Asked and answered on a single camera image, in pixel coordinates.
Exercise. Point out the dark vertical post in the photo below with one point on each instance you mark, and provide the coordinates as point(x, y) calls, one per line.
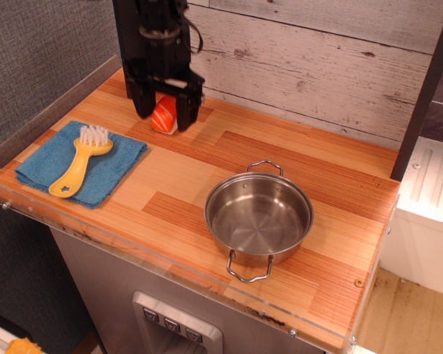
point(417, 120)

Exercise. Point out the white cabinet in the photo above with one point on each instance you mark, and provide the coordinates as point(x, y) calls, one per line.
point(413, 247)

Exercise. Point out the silver dispenser panel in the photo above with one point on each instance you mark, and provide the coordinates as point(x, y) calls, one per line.
point(167, 329)

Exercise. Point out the clear acrylic edge guard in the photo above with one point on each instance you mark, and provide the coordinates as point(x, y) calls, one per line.
point(316, 295)

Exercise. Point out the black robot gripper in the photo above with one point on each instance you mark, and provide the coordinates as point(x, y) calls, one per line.
point(163, 64)

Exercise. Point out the orange salmon sushi toy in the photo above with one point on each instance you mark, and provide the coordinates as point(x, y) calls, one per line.
point(164, 116)

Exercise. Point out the yellow dish brush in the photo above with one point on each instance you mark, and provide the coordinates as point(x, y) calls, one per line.
point(93, 141)

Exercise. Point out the yellow object at corner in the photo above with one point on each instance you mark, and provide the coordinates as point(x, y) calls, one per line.
point(23, 346)

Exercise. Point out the stainless steel pot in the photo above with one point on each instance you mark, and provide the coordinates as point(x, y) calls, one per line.
point(258, 219)

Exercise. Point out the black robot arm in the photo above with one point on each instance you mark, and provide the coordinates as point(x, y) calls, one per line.
point(151, 15)

